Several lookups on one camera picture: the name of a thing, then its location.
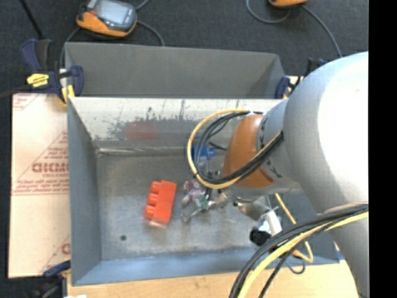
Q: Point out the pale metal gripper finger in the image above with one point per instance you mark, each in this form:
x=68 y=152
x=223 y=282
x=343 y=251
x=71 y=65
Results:
x=187 y=199
x=191 y=215

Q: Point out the purple and white small toy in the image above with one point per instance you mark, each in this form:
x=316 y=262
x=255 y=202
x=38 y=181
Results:
x=193 y=187

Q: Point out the orange toy building brick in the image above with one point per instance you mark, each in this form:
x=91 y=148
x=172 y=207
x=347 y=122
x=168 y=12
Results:
x=161 y=202

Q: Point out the blue plastic object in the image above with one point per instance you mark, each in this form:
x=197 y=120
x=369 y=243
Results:
x=203 y=151

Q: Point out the grey metal bin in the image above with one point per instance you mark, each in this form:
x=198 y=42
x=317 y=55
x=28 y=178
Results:
x=130 y=166

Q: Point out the brown cardboard board red print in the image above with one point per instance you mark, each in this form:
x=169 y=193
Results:
x=37 y=154

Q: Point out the black cylinder on white bracket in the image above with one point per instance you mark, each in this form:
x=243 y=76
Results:
x=269 y=225

